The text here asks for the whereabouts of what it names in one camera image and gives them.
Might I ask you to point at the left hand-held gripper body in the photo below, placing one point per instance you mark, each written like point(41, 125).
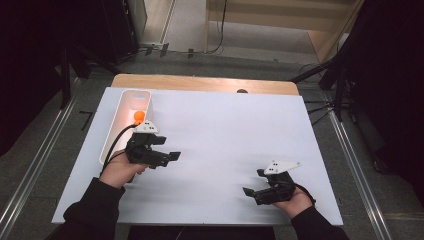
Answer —
point(143, 151)

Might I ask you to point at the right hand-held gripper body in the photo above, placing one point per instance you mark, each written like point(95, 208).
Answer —
point(276, 190)

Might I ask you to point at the plain orange ball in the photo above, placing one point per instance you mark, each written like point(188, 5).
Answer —
point(139, 115)

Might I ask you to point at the white plastic bin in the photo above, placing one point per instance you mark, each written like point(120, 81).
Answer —
point(133, 100)

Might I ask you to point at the person's right hand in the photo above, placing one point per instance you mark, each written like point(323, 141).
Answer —
point(295, 205)

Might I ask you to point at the person's left hand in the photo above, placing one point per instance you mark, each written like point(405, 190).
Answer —
point(118, 170)

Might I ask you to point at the wooden table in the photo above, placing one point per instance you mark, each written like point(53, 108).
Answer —
point(200, 83)

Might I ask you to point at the black stand leg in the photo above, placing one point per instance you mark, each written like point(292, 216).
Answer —
point(65, 80)

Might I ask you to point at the black stand with legs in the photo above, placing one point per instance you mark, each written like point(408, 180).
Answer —
point(337, 86)

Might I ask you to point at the wooden shelf unit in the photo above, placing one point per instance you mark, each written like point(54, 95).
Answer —
point(266, 16)

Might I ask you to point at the aluminium floor rail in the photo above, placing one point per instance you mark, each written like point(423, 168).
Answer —
point(36, 160)
point(360, 180)

